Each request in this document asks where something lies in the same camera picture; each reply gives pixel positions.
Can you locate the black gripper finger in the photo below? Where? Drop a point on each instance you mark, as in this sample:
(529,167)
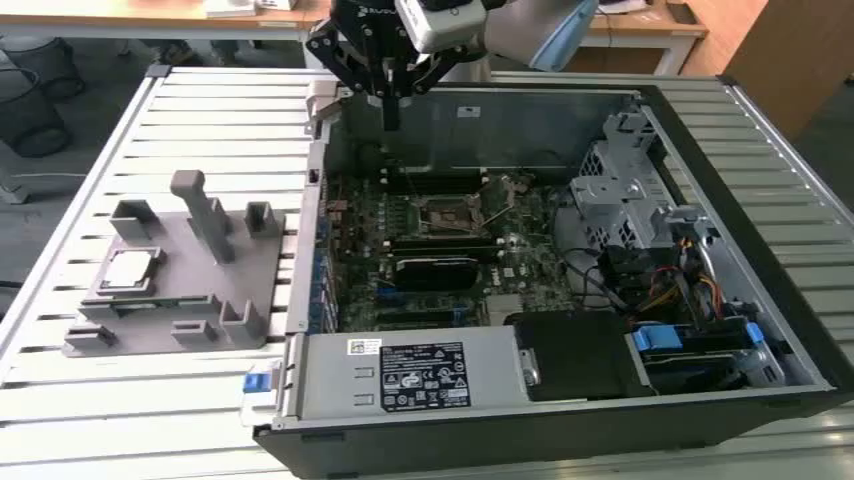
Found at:
(341,55)
(427,77)

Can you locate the metal locking lever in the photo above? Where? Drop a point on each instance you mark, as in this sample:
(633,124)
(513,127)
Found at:
(502,213)
(414,186)

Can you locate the silver-topped CPU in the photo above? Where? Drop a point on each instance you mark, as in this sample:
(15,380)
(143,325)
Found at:
(130,270)

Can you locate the CPU socket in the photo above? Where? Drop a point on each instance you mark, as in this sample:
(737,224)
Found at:
(446,216)

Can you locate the grey case release latch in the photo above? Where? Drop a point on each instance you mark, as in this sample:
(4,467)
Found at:
(321,92)

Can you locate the small white item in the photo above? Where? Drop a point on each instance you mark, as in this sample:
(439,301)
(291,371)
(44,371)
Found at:
(275,5)

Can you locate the black RAM slot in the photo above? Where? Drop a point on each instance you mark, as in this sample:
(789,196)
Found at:
(434,178)
(447,245)
(434,172)
(434,183)
(490,257)
(447,251)
(447,240)

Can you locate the wooden desk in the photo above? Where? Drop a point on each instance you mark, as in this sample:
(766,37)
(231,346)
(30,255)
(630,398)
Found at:
(134,22)

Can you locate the silver drive cage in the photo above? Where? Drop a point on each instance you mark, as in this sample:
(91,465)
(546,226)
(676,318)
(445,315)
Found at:
(603,192)

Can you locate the green motherboard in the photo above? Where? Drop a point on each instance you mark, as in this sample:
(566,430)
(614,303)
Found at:
(534,235)

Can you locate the black graphics card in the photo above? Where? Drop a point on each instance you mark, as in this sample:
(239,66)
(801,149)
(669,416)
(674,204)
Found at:
(434,274)

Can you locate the dark flat device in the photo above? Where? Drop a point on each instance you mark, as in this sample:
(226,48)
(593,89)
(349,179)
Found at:
(682,14)

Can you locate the black mesh wastebasket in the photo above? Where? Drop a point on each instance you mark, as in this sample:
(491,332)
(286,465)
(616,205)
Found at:
(34,120)
(54,65)

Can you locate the silver chipset heatsink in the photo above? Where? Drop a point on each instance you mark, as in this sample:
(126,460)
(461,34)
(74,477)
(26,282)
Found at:
(503,306)

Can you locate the black expansion slot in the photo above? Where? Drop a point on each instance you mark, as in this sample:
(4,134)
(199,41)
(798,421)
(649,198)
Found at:
(421,316)

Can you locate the grey parts rack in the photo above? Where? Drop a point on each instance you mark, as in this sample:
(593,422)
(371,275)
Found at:
(190,280)

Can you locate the green RAM stick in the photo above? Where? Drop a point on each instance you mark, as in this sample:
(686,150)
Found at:
(181,301)

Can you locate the brown wooden cabinet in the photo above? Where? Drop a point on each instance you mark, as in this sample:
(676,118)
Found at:
(801,60)

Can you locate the black plastic shroud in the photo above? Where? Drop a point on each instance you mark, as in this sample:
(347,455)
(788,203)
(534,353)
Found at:
(574,355)

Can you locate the silver power supply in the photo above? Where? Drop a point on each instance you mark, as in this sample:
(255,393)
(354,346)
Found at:
(334,370)

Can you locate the blue disk carrier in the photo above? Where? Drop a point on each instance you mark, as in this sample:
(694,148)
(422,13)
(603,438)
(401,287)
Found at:
(657,340)

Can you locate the blue case latch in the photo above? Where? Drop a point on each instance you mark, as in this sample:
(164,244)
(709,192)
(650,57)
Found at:
(259,385)

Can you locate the blue plastic tab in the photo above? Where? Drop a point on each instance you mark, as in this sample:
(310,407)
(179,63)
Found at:
(754,335)

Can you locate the disk bay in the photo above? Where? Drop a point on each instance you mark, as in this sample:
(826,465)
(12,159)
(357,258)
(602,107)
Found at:
(761,365)

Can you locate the black PC case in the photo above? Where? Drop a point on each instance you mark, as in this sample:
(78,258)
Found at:
(534,450)

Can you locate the white camera box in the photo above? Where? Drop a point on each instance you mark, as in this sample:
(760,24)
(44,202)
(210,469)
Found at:
(447,25)

